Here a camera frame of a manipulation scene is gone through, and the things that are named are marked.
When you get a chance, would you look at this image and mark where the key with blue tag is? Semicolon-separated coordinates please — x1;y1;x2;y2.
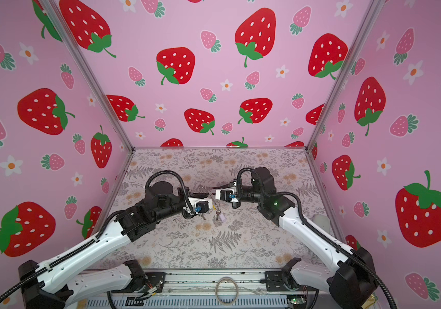
197;213;206;221

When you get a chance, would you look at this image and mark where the metal keyring with yellow tag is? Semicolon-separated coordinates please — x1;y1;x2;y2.
208;193;221;215

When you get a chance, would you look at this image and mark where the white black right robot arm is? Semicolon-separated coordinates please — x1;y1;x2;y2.
215;167;379;308

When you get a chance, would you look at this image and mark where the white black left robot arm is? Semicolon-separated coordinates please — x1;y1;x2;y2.
19;182;213;308

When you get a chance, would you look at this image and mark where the white plastic case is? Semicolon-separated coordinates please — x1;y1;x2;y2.
313;214;332;234

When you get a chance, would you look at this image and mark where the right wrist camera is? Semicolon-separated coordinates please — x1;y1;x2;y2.
215;187;239;202

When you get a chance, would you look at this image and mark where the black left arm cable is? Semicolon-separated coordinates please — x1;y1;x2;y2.
145;169;195;213

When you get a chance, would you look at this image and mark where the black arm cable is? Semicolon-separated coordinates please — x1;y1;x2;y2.
145;169;195;213
236;167;393;309

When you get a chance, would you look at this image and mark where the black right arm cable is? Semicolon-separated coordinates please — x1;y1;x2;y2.
236;167;393;309

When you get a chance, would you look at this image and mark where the coiled beige cable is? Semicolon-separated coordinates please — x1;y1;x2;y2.
215;276;240;306

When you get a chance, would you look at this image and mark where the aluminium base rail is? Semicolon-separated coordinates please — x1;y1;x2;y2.
77;269;339;308

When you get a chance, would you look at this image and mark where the aluminium corner post right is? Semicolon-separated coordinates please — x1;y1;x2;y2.
306;0;385;154

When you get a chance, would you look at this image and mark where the aluminium corner post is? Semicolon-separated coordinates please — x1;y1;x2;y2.
306;0;385;154
41;0;134;153

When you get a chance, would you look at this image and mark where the aluminium corner post left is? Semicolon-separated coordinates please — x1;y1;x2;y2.
41;0;134;153

